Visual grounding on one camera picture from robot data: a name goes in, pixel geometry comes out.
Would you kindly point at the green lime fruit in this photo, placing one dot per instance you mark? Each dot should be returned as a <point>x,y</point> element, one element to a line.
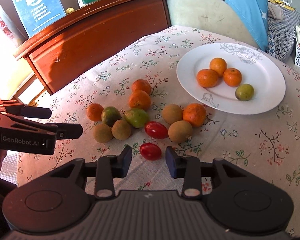
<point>244,92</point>

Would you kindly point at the small yellow fruit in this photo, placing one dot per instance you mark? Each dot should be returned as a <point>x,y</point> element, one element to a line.
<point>69,10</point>

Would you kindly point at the houndstooth sofa cover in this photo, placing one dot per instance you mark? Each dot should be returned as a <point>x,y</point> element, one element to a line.
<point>281,34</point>

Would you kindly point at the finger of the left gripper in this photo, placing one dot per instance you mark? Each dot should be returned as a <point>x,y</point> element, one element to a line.
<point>65,131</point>
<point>28,111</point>

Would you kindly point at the white floral plate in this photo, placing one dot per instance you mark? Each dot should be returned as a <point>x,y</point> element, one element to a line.
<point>256,68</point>

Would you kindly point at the brown kiwi fruit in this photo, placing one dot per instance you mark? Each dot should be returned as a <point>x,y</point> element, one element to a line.
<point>102,133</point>
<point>121,130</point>
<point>172,113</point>
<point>180,131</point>

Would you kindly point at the white sack red text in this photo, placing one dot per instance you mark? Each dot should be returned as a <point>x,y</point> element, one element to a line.
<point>9,30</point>

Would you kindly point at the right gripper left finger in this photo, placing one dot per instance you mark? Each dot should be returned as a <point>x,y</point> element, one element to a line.
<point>106,169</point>

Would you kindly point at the white bag on sofa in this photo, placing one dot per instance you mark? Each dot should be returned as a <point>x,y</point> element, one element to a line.
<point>275,12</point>

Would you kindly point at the red cherry tomato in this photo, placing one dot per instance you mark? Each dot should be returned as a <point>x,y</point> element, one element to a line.
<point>150,151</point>
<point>156,130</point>

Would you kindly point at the blue cardboard box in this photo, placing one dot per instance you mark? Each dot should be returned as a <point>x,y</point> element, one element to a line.
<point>35,15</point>

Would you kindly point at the red wooden cabinet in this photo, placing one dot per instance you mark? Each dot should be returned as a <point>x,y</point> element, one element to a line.
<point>69,47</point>

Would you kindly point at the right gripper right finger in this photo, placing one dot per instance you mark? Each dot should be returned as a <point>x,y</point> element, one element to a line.
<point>191,169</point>

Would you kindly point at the green orange mandarin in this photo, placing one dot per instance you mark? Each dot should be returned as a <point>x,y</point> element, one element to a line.
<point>110,115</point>

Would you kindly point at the pale green sofa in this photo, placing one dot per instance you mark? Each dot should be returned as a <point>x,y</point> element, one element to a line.
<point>212,15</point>

